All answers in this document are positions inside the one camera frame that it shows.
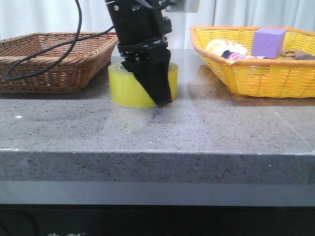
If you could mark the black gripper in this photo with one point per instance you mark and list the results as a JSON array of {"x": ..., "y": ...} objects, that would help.
[{"x": 141, "y": 29}]

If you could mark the white curtain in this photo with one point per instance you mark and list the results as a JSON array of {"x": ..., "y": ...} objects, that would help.
[{"x": 20, "y": 17}]

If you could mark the brown pretzel-shaped item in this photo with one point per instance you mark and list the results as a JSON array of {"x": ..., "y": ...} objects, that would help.
[{"x": 296, "y": 54}]

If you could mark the cream bread roll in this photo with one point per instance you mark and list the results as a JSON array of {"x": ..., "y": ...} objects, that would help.
[{"x": 219, "y": 46}]

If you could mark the purple foam block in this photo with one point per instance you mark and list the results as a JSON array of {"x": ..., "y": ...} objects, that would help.
[{"x": 268, "y": 42}]

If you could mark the brown wicker basket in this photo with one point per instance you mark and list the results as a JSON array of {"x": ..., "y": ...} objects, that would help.
[{"x": 90, "y": 55}]

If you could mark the yellow tape roll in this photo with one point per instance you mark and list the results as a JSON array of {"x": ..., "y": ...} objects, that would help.
[{"x": 127, "y": 91}]

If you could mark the yellow woven basket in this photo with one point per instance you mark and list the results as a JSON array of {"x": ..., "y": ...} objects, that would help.
[{"x": 275, "y": 78}]

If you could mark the black pink snack packet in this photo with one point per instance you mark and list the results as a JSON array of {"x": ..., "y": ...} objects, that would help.
[{"x": 238, "y": 56}]

